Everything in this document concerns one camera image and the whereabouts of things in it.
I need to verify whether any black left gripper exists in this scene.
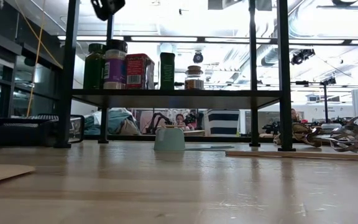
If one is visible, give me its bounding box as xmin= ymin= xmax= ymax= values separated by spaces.
xmin=90 ymin=0 xmax=126 ymax=22

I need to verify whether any tall purple-label spice bottle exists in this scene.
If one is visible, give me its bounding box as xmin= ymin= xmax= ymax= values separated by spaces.
xmin=103 ymin=39 xmax=129 ymax=90

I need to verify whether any green-lid spice jar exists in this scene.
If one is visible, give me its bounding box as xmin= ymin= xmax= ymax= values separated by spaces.
xmin=83 ymin=42 xmax=107 ymax=90

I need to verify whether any red spice tin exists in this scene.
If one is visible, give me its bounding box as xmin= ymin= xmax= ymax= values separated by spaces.
xmin=125 ymin=53 xmax=155 ymax=90

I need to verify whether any dark green spice tin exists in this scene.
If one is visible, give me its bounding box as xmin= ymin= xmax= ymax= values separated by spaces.
xmin=159 ymin=52 xmax=177 ymax=91

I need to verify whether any cork-lid glass spice jar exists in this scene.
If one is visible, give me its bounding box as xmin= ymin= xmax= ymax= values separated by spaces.
xmin=184 ymin=65 xmax=204 ymax=91

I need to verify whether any black metal wooden shelf rack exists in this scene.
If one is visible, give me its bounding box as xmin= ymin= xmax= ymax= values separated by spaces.
xmin=54 ymin=0 xmax=296 ymax=152

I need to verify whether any teal cloth pile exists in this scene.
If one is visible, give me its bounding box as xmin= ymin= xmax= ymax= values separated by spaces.
xmin=84 ymin=107 xmax=142 ymax=136

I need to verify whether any mint green round measuring cup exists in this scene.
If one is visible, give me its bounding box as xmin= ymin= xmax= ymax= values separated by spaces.
xmin=153 ymin=127 xmax=234 ymax=152

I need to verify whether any black-framed metal grater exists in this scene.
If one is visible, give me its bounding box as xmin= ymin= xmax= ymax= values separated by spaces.
xmin=0 ymin=113 xmax=86 ymax=147

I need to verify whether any navy white striped bin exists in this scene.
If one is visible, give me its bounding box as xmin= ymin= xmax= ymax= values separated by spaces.
xmin=203 ymin=108 xmax=241 ymax=138

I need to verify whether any long flat wooden spatula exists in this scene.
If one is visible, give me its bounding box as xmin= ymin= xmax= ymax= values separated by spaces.
xmin=224 ymin=150 xmax=358 ymax=162

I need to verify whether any yellow cable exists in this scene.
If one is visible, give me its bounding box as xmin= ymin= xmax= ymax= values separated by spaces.
xmin=13 ymin=0 xmax=63 ymax=118

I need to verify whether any black aluminium rig frame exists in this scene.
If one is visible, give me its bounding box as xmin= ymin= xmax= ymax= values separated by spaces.
xmin=82 ymin=134 xmax=275 ymax=144

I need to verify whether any black camera stand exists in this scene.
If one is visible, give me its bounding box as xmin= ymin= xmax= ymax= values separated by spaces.
xmin=295 ymin=76 xmax=337 ymax=124

